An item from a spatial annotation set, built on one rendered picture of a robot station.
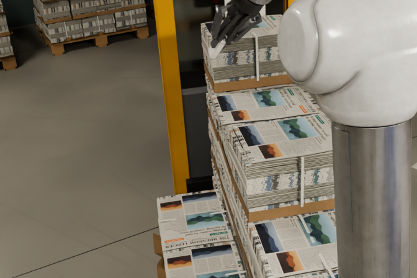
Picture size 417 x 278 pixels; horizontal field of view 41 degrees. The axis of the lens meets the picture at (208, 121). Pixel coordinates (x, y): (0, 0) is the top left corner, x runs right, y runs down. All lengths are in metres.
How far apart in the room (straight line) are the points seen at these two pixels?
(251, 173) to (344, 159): 1.10
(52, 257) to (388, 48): 2.82
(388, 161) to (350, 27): 0.19
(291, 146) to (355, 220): 1.13
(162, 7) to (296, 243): 1.39
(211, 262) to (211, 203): 0.38
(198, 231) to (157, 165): 1.72
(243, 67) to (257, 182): 0.64
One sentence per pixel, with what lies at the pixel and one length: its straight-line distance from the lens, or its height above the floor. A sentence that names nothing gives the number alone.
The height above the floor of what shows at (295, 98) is 1.07.
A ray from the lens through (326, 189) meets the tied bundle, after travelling 1.93.
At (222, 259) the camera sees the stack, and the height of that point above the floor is 0.60.
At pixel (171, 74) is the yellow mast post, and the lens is 2.83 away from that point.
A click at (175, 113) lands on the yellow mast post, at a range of 2.91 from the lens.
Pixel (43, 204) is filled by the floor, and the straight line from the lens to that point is 3.76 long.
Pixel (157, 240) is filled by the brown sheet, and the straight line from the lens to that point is 2.60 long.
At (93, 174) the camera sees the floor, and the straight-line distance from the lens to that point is 3.96.
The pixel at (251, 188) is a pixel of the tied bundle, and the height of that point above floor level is 0.97.
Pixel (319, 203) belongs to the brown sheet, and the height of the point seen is 0.87.
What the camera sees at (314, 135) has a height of 1.07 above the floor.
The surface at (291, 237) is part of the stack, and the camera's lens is 1.86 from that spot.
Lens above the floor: 1.98
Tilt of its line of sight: 26 degrees down
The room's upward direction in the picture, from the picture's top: 4 degrees counter-clockwise
